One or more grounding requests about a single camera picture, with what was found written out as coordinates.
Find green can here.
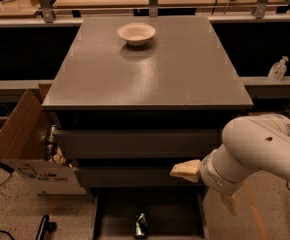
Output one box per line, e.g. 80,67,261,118
134,210,148,239

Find bottom open drawer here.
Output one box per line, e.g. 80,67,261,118
91,187,209,240

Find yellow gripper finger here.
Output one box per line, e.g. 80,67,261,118
170,159,201,183
221,192,239,216

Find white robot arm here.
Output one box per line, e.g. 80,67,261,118
170,114,290,214

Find middle grey drawer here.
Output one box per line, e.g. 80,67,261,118
74,166,202,188

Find metal railing frame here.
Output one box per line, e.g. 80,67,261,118
0,0,287,24

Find grey drawer cabinet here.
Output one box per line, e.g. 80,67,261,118
41,15,254,240

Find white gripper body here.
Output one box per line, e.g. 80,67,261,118
200,148,244,195

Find white bowl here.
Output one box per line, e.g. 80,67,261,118
117,23,156,46

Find clear sanitizer pump bottle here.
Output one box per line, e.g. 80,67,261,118
268,56,289,81

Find cardboard box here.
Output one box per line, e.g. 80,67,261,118
0,89,86,195

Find grey drawer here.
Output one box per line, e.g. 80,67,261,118
55,129,220,159
74,166,202,188

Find black device bottom left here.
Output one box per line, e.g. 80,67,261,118
35,215,57,240

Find top grey drawer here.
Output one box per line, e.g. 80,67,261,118
55,129,220,159

